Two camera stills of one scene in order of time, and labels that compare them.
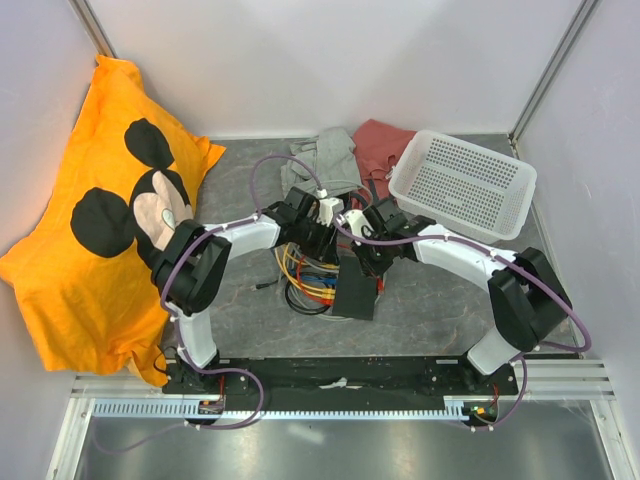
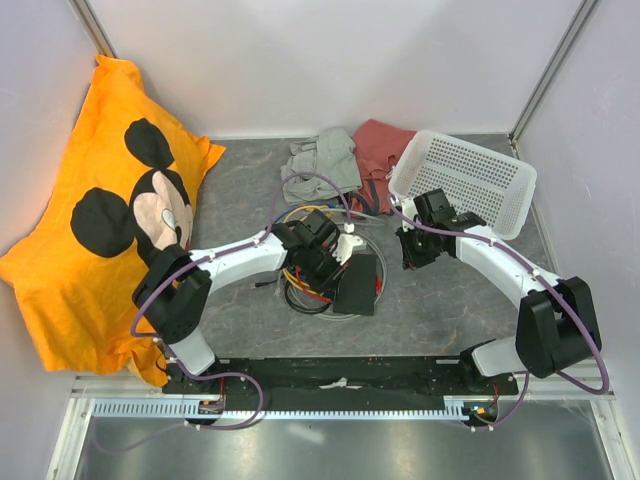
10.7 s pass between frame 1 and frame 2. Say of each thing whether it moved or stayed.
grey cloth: stayed
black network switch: stayed
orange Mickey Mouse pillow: stayed
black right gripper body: moved
